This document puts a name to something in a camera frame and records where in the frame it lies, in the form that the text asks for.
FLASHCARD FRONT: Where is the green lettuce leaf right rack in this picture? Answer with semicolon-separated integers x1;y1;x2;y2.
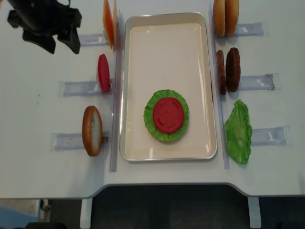
225;99;253;165

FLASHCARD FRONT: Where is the tan bun slice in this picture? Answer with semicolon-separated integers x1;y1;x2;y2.
225;0;239;37
213;0;225;37

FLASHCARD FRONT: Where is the brown meat patty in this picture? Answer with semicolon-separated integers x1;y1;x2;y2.
216;50;226;95
225;47;241;92

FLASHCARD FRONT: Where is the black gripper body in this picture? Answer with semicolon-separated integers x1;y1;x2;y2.
8;0;82;36

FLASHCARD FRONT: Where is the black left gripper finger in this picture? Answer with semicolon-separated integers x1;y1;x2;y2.
57;25;81;54

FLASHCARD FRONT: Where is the red tomato slice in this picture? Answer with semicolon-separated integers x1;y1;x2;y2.
97;54;110;94
152;97;185;134

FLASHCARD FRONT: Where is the clear acrylic left rack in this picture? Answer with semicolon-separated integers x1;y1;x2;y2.
51;12;125;172

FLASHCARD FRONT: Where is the clear acrylic right rack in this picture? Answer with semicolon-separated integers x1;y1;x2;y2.
209;6;292;169

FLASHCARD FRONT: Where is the white metal tray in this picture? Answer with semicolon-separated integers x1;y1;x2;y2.
119;12;217;161

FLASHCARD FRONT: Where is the red tomato slice in rack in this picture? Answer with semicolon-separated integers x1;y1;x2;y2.
97;54;110;94

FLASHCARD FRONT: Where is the clear acrylic rack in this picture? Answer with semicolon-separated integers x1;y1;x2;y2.
209;6;292;169
51;12;125;172

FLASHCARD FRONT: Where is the brown meat patty inner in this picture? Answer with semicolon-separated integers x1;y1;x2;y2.
216;50;226;95

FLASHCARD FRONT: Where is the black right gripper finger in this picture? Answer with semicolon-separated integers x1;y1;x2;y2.
22;30;56;54

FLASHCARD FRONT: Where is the tan bun slice inner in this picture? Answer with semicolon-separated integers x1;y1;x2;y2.
213;0;225;37

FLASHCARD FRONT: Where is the bread bun slice left rack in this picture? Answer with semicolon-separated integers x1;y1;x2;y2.
82;105;102;156

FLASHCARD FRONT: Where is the brown meat patty outer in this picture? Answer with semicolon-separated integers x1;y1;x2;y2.
225;47;241;92

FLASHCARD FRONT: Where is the orange cheese slice outer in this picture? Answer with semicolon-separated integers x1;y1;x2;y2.
102;0;114;49

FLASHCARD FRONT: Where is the tan bun slice outer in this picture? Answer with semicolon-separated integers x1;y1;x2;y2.
225;0;239;37

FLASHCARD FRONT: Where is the green lettuce leaf on bun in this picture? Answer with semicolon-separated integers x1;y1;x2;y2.
143;89;189;143

